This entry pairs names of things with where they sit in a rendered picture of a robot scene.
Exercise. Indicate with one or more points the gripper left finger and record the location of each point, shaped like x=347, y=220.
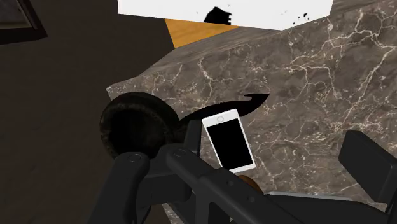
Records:
x=198, y=180

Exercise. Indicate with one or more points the white phone with black screen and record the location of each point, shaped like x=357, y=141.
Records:
x=229, y=141

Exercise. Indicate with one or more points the black flat hooked tool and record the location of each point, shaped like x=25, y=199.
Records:
x=245, y=105

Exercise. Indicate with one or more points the dark framed wall picture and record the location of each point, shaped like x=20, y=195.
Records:
x=15, y=15

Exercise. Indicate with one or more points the black round bowl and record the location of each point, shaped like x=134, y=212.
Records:
x=136, y=124

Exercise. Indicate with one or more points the small brown round thing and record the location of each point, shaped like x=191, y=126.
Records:
x=252, y=183

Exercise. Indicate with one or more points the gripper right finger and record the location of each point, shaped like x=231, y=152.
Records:
x=369, y=163

